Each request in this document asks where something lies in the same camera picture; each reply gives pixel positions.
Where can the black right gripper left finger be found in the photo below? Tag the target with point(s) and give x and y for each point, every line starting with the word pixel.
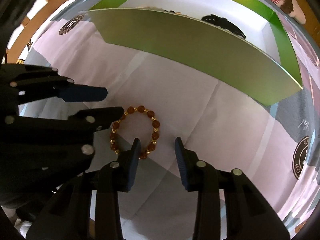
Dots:
pixel 67 215

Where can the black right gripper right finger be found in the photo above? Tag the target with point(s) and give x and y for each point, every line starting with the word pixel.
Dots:
pixel 248 213

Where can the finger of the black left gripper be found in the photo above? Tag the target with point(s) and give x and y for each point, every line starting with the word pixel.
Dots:
pixel 68 91
pixel 95 119

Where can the black wrist watch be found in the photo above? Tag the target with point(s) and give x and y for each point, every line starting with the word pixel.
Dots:
pixel 224 24

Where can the plaid bed sheet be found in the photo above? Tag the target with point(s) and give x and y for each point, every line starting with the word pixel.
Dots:
pixel 276 146

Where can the wooden headboard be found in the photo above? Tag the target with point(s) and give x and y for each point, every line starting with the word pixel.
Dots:
pixel 30 26

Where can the green cardboard box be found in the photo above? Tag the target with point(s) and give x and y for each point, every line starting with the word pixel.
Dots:
pixel 202 46

